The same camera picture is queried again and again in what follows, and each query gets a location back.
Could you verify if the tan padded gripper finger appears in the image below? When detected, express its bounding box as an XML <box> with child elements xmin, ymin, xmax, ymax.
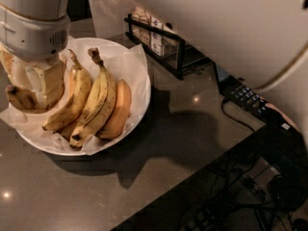
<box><xmin>0</xmin><ymin>44</ymin><xmax>32</xmax><ymax>90</ymax></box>
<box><xmin>25</xmin><ymin>58</ymin><xmax>65</xmax><ymax>109</ymax></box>

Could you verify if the spotted yellow banana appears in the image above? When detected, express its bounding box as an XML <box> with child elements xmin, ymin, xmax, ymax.
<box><xmin>5</xmin><ymin>81</ymin><xmax>65</xmax><ymax>114</ymax></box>

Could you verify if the long-stem yellow banana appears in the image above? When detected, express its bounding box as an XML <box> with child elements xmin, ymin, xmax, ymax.
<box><xmin>42</xmin><ymin>50</ymin><xmax>91</xmax><ymax>131</ymax></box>

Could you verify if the right-bunch yellow banana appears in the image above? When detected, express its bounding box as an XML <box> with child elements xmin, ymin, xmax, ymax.
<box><xmin>69</xmin><ymin>48</ymin><xmax>116</xmax><ymax>148</ymax></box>

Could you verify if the white bowl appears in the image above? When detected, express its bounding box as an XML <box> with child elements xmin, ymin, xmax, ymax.
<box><xmin>13</xmin><ymin>37</ymin><xmax>152</xmax><ymax>157</ymax></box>

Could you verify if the smooth orange-yellow banana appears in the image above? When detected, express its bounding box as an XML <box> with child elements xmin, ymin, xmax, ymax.
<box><xmin>97</xmin><ymin>79</ymin><xmax>132</xmax><ymax>141</ymax></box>

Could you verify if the person's left hand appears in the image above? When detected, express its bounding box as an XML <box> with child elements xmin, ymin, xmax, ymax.
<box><xmin>266</xmin><ymin>103</ymin><xmax>300</xmax><ymax>132</ymax></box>

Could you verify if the white paper bag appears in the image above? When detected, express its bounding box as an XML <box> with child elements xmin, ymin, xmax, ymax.
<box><xmin>89</xmin><ymin>0</ymin><xmax>135</xmax><ymax>39</ymax></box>

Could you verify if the white paper liner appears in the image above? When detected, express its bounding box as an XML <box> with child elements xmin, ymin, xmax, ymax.
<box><xmin>0</xmin><ymin>36</ymin><xmax>149</xmax><ymax>156</ymax></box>

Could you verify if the black laptop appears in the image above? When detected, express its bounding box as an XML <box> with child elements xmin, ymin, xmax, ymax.
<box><xmin>215</xmin><ymin>65</ymin><xmax>297</xmax><ymax>135</ymax></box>

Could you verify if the black wire snack rack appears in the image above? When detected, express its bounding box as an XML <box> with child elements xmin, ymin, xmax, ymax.
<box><xmin>124</xmin><ymin>7</ymin><xmax>211</xmax><ymax>80</ymax></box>

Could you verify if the black laptop power cable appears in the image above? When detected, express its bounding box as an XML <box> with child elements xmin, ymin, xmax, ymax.
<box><xmin>220</xmin><ymin>97</ymin><xmax>258</xmax><ymax>135</ymax></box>

